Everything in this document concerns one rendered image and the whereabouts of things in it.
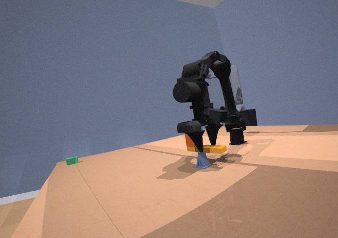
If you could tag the green rectangular block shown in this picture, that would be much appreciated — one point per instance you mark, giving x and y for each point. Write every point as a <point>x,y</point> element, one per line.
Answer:
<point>72,160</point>

